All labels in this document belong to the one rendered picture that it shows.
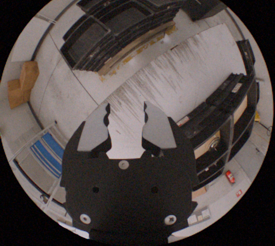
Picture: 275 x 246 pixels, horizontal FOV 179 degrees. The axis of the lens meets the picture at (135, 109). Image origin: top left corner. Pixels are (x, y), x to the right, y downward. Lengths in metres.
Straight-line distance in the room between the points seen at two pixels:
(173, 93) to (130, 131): 0.32
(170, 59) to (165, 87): 0.15
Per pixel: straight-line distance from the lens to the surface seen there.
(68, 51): 0.97
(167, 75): 0.45
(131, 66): 1.15
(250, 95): 0.84
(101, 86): 1.24
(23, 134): 2.93
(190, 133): 0.43
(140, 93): 0.44
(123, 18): 1.00
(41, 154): 1.88
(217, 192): 3.62
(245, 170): 3.84
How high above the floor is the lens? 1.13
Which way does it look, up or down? 71 degrees down
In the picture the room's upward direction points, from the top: 174 degrees counter-clockwise
